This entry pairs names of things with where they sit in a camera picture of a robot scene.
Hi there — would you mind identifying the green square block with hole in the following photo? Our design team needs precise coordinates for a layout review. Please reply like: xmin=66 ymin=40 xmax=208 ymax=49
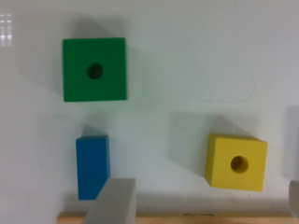
xmin=63 ymin=37 xmax=127 ymax=102

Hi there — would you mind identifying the wooden peg base board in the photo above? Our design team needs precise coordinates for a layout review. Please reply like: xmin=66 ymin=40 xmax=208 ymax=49
xmin=56 ymin=212 xmax=299 ymax=224

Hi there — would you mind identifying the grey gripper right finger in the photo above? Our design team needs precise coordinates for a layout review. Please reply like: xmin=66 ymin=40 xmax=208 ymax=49
xmin=289 ymin=180 xmax=299 ymax=219

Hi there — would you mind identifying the yellow square block with hole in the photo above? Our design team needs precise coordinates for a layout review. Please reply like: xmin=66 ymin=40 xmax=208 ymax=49
xmin=205 ymin=133 xmax=268 ymax=191

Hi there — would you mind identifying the small blue rectangular block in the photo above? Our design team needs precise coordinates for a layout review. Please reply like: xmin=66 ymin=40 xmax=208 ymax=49
xmin=76 ymin=135 xmax=110 ymax=201

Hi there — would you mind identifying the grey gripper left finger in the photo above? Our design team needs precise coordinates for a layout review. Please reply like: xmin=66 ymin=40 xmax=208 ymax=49
xmin=83 ymin=178 xmax=136 ymax=224

